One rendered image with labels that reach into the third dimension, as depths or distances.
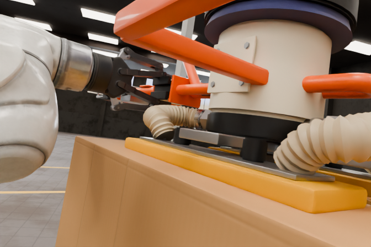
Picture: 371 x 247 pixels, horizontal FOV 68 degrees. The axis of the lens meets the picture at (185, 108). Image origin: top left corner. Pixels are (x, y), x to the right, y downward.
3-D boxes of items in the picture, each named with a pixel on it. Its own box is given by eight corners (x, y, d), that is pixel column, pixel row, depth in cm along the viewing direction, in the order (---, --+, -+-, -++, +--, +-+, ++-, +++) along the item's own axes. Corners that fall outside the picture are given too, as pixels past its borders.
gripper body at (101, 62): (83, 51, 55) (125, 63, 61) (75, 92, 54) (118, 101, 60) (97, 45, 49) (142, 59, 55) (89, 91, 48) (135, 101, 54)
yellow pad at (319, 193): (367, 209, 26) (373, 156, 26) (312, 216, 20) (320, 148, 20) (170, 152, 53) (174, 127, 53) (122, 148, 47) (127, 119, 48)
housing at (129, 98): (149, 105, 79) (152, 90, 80) (128, 101, 75) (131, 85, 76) (138, 105, 85) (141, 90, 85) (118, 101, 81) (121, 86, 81)
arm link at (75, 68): (43, 88, 51) (75, 94, 55) (56, 86, 44) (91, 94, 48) (52, 41, 52) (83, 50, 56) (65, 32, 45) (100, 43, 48)
